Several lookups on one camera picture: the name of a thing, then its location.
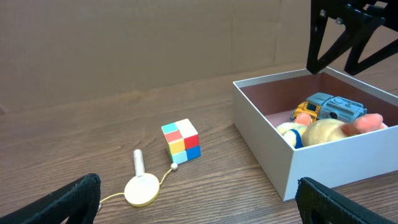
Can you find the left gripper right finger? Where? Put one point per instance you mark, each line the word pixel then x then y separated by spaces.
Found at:
pixel 318 204

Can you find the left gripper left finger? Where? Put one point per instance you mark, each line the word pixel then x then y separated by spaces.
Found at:
pixel 76 202

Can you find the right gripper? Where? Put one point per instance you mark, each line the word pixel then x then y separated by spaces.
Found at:
pixel 353 15

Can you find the yellow and grey toy truck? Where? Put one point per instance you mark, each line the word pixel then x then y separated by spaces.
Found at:
pixel 322 106

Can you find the plush duck toy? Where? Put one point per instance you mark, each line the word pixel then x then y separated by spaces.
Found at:
pixel 303 132

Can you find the colourful two-by-two puzzle cube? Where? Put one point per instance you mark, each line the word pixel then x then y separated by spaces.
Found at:
pixel 182 141

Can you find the white box with maroon interior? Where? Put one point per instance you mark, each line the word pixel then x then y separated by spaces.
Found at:
pixel 262 103

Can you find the yellow wooden rattle drum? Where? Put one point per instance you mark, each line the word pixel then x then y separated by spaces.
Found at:
pixel 144 187

